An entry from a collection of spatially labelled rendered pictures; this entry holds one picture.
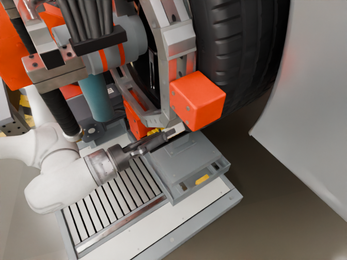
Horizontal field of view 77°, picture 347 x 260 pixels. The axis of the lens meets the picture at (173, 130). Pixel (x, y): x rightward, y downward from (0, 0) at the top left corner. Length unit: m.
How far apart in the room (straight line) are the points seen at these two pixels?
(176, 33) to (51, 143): 0.44
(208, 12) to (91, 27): 0.20
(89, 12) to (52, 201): 0.41
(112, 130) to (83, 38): 1.06
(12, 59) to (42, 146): 0.53
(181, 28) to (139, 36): 0.23
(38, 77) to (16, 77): 0.72
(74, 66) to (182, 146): 0.79
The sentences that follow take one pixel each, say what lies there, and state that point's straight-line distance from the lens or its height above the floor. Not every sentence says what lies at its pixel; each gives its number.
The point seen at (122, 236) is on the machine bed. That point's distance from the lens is 1.14.
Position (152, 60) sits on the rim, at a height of 0.74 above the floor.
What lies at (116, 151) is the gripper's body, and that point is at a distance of 0.60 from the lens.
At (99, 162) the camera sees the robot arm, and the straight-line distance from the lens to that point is 0.59.
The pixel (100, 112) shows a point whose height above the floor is 0.54.
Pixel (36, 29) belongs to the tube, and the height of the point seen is 1.00.
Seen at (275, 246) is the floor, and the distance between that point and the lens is 1.28.
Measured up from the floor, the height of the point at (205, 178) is 0.18.
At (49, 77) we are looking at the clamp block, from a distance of 0.44.
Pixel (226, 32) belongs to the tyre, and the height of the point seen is 0.97.
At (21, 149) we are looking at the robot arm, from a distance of 0.69.
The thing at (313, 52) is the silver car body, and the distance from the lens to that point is 0.39.
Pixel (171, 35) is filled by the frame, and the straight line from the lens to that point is 0.41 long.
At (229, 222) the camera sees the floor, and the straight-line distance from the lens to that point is 1.24.
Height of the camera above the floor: 1.16
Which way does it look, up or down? 51 degrees down
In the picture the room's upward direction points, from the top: straight up
